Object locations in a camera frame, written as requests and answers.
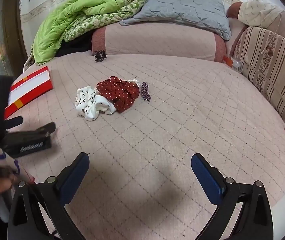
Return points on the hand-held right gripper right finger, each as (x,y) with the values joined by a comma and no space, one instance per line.
(206,177)

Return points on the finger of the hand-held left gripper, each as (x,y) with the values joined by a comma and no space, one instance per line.
(48,128)
(16,122)

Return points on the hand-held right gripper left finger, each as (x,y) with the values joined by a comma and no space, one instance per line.
(73,177)

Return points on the red jewelry tray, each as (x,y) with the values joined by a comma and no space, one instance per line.
(32,85)

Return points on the white dotted scrunchie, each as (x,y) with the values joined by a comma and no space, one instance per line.
(90,105)

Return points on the red dotted scrunchie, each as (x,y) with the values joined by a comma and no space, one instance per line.
(120,92)

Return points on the purple beaded hair clip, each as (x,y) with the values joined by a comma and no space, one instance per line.
(145,91)

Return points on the pink quilted bed cover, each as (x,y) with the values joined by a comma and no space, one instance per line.
(157,130)

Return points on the wooden stained glass door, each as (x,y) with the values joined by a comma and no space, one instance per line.
(12,30)

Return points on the black cloth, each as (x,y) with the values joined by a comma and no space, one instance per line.
(77,45)

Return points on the black hair claw clip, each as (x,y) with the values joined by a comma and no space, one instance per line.
(100,55)

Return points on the green quilt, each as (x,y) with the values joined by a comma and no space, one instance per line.
(70,17)

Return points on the orange clear plastic packet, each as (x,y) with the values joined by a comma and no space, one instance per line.
(232,63)

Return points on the striped floral cushion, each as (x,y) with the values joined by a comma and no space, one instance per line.
(270,62)

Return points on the pink bolster cushion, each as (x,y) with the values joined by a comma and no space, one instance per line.
(157,40)

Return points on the reddish brown pillow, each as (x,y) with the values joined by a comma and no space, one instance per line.
(232,10)

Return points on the grey quilted pillow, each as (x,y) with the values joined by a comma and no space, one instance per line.
(177,7)

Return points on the cream patterned cushion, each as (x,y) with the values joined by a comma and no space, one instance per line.
(257,12)

